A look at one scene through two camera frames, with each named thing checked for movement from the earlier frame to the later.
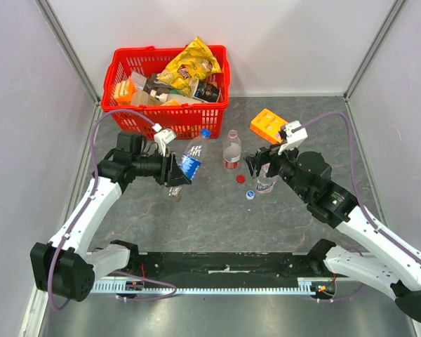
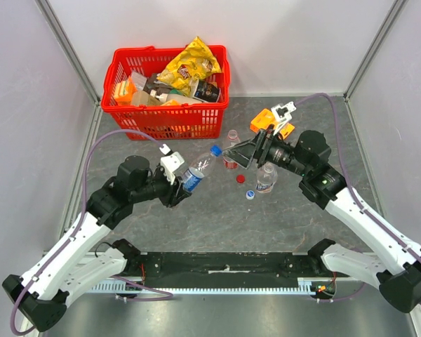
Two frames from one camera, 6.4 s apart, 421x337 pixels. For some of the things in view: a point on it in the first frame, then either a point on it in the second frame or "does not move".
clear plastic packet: [139, 79] does not move
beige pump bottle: [168, 97] does not move
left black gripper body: [165, 171] → [169, 198]
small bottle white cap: [265, 184] does not move
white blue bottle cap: [250, 194] does not move
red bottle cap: [240, 178] does not move
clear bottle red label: [231, 150] does not move
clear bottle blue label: [191, 159] → [192, 178]
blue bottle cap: [205, 133] → [215, 150]
